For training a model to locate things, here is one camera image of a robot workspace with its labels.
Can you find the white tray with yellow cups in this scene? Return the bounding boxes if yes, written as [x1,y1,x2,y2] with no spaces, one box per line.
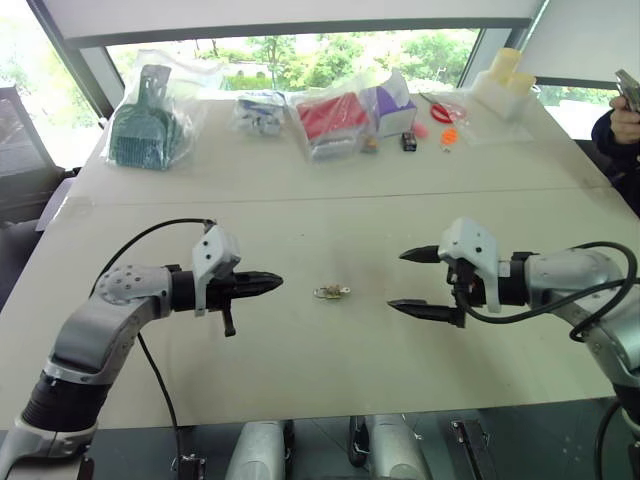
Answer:
[471,46,540,122]

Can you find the red handled scissors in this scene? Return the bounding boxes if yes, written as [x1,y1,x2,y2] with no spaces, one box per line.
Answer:
[418,91,465,124]

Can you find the bag of blue white items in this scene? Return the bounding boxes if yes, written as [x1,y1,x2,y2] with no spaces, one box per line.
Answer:
[228,91,290,137]

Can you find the dark grey chair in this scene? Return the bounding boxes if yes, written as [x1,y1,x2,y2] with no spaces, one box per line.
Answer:
[0,84,81,314]

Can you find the red box in plastic bag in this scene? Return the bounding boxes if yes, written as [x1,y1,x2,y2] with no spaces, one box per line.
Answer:
[291,91,372,164]

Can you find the bystander bare hand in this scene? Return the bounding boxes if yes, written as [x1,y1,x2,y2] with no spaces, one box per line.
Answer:
[609,94,640,147]

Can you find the silver rounded robot leg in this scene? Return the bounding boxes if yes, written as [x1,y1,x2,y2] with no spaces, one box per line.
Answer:
[366,413,427,480]
[231,419,287,480]

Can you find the purple white tissue box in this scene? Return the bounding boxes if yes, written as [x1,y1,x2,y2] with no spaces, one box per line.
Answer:
[358,69,419,141]

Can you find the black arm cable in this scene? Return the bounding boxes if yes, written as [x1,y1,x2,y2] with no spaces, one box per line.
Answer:
[463,241,640,344]
[92,216,222,456]

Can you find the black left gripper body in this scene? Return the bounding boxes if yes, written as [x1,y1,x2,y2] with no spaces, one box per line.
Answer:
[205,272,241,338]

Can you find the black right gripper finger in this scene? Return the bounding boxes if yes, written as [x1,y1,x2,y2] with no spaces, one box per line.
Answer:
[398,244,442,265]
[386,298,467,330]

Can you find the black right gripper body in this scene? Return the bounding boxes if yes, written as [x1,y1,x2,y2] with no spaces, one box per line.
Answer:
[446,257,489,310]

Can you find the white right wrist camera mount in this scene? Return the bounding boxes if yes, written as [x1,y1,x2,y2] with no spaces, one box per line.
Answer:
[437,216,502,314]

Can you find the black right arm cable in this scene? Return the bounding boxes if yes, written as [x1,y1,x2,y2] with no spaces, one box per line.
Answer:
[463,241,640,344]

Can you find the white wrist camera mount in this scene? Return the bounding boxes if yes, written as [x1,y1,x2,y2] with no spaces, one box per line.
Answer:
[437,216,502,314]
[191,224,242,318]

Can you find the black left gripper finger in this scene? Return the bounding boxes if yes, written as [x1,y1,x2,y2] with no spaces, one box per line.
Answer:
[235,270,285,287]
[235,284,282,300]

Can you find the black lower body cable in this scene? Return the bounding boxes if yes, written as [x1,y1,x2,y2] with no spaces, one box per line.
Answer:
[596,398,625,480]

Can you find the green dustpan in plastic bag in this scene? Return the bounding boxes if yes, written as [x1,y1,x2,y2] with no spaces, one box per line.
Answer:
[101,48,211,174]

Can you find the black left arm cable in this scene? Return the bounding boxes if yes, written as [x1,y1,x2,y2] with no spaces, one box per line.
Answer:
[92,216,222,456]

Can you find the dark blue bystander sleeve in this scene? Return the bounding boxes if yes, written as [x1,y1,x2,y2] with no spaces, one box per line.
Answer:
[590,108,640,217]

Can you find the white roller blind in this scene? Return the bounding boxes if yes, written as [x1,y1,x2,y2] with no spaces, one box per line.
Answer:
[27,0,549,41]

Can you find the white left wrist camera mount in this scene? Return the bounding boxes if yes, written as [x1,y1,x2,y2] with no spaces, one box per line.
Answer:
[191,224,242,318]

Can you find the black table clamp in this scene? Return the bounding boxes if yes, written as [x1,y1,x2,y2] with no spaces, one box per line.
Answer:
[171,452,207,480]
[448,418,490,480]

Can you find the silver phone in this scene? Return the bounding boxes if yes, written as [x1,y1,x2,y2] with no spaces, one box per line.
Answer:
[614,68,640,113]

